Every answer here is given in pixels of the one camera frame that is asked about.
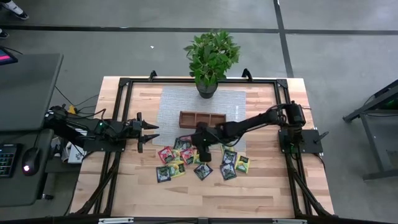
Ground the black lever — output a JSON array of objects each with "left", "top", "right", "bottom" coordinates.
[{"left": 313, "top": 131, "right": 330, "bottom": 144}]

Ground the green plant in black pot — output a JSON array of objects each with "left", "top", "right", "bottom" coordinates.
[{"left": 183, "top": 30, "right": 241, "bottom": 100}]

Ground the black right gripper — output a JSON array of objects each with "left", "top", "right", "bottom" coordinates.
[{"left": 188, "top": 122, "right": 218, "bottom": 163}]

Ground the grey woven table mat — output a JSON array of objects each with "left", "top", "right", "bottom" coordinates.
[{"left": 152, "top": 85, "right": 247, "bottom": 153}]

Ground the wooden three-compartment tea box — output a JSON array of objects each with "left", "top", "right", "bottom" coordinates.
[{"left": 178, "top": 111, "right": 227, "bottom": 129}]

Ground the black computer mouse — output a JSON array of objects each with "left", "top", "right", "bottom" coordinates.
[{"left": 21, "top": 147, "right": 41, "bottom": 177}]

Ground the dark grey computer desk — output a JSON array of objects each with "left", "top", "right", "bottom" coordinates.
[{"left": 0, "top": 128, "right": 55, "bottom": 208}]

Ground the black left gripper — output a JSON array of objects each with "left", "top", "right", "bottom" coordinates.
[{"left": 126, "top": 111, "right": 160, "bottom": 154}]

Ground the dark grey raised desk panel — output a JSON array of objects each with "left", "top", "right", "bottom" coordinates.
[{"left": 0, "top": 52, "right": 65, "bottom": 132}]

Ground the silver frame bracket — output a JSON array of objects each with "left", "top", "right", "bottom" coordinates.
[
  {"left": 98, "top": 217, "right": 134, "bottom": 224},
  {"left": 272, "top": 218, "right": 308, "bottom": 224}
]

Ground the backlit black keyboard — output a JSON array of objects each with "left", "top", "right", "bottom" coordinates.
[{"left": 0, "top": 142, "right": 23, "bottom": 179}]

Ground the yellow lemon lime tea bag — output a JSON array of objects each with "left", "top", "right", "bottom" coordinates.
[
  {"left": 192, "top": 151, "right": 206, "bottom": 166},
  {"left": 234, "top": 154, "right": 251, "bottom": 174},
  {"left": 170, "top": 149, "right": 184, "bottom": 163},
  {"left": 167, "top": 161, "right": 187, "bottom": 179}
]

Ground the black aluminium table frame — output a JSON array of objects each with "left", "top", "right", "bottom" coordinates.
[{"left": 70, "top": 76, "right": 336, "bottom": 224}]

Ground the tablet with pink screen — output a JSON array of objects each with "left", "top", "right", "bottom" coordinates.
[{"left": 0, "top": 46, "right": 19, "bottom": 67}]

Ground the white box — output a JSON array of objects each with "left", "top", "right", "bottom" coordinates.
[{"left": 60, "top": 129, "right": 88, "bottom": 165}]

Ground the black metal cart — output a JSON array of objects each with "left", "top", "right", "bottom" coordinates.
[{"left": 343, "top": 79, "right": 398, "bottom": 182}]

